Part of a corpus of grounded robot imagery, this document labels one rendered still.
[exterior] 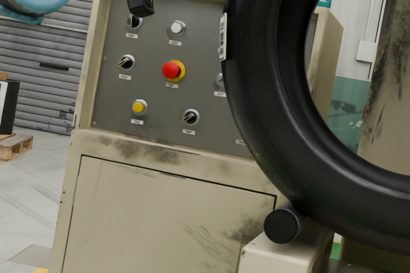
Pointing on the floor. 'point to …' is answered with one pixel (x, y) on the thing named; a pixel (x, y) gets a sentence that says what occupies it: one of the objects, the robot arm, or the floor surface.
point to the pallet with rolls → (9, 105)
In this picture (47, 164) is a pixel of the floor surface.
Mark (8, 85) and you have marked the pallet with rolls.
